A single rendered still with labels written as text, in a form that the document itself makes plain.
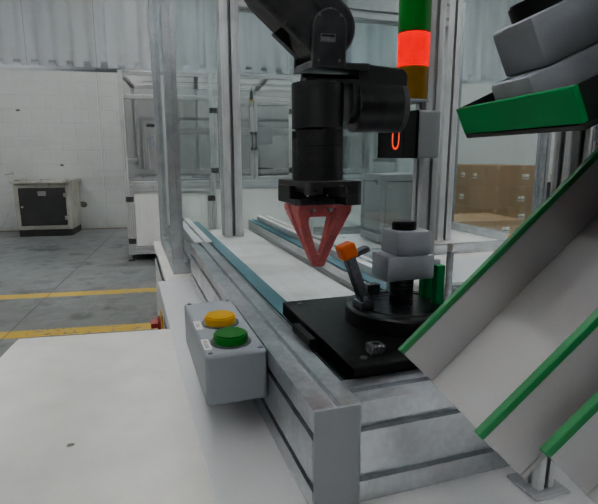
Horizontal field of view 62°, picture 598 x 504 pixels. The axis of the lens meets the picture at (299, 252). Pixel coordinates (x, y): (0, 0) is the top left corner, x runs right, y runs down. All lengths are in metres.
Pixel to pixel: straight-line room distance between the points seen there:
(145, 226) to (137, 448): 5.36
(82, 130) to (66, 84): 0.71
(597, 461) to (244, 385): 0.37
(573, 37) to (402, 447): 0.36
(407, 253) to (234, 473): 0.31
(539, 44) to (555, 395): 0.20
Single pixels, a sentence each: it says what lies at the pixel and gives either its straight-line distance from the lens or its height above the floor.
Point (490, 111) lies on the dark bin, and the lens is 0.37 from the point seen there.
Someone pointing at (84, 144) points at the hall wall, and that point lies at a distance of 8.78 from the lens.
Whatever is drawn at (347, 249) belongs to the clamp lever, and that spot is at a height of 1.07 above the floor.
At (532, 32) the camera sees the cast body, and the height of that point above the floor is 1.24.
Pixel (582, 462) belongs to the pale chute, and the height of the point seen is 1.01.
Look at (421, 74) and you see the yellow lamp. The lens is 0.83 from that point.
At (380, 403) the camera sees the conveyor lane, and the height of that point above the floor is 0.96.
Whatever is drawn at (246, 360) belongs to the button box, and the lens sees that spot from 0.57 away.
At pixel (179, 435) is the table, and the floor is 0.86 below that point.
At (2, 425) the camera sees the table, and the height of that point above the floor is 0.86.
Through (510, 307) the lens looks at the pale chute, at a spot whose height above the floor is 1.05.
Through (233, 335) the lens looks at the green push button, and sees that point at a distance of 0.58.
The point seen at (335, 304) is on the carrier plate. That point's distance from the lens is 0.70.
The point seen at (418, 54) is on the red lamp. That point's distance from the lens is 0.84.
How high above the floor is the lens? 1.17
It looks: 11 degrees down
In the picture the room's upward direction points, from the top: straight up
